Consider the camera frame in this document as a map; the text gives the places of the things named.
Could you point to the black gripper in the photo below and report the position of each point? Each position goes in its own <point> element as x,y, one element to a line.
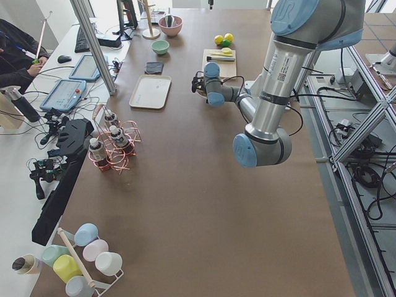
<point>197,84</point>

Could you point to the white round plate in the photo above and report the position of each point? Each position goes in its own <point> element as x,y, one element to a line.
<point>201,93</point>

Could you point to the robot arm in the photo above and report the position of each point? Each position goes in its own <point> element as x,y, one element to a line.
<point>298,28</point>

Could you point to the cream rabbit tray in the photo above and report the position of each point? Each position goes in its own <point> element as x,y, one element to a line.
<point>150,92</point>

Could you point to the steel muddler black tip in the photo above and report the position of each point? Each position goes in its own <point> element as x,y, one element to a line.
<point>220,58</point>

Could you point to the wooden cutting board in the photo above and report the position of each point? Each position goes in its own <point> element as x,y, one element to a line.
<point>227,69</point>

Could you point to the yellow plastic knife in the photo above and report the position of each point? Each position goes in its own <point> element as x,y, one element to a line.
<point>217,53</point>

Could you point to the lemon slice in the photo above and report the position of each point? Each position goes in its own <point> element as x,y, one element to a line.
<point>227,51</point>

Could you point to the grey folded cloth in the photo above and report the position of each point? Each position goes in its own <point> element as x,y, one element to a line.
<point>155,67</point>

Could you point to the green lime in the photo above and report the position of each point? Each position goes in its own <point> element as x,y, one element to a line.
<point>225,43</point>

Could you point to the yellow lemon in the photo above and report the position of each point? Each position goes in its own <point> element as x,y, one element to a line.
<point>229,37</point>
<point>218,39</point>

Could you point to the green bowl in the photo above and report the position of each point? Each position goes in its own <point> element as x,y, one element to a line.
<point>160,47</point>

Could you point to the pink bowl with ice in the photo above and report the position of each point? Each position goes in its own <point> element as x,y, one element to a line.
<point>174,28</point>

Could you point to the wooden stand round base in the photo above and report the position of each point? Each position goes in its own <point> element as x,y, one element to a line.
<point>149,33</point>

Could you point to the steel ice scoop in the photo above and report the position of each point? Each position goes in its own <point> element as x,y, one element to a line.
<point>169,19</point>

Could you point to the blue teach pendant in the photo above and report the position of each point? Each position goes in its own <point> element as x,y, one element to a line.
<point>64,96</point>
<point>85,69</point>

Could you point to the black keyboard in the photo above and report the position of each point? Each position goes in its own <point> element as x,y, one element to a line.
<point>81,43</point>

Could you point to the black computer mouse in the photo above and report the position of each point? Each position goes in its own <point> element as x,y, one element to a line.
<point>63,59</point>

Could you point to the pink stick held by person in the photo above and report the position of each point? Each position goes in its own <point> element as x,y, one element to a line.
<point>41,37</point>

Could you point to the black thermos bottle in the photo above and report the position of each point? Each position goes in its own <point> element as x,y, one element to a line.
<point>21,103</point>

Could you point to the person in black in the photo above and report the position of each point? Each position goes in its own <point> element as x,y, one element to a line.
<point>21,57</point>

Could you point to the blue cup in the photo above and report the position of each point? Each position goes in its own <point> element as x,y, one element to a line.
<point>86,233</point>

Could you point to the pink cup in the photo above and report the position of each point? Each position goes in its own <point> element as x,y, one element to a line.
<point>93,249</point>

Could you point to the white cup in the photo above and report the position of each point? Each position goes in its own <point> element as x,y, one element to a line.
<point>109,263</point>

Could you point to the green cup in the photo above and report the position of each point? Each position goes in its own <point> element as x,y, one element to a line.
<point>52,253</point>

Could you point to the yellow cup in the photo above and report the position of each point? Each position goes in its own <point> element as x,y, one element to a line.
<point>65,267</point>

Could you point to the grey-blue cup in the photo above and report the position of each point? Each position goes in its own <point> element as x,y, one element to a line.
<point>78,287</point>

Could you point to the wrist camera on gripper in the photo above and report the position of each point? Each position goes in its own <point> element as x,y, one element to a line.
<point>195,84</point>

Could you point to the copper wire bottle rack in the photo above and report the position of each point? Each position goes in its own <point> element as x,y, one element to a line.
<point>118,158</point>

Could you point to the aluminium frame post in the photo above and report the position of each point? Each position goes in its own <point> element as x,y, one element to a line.
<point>81,12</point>

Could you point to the white wire cup rack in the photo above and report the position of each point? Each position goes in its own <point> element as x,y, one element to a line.
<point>103,285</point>

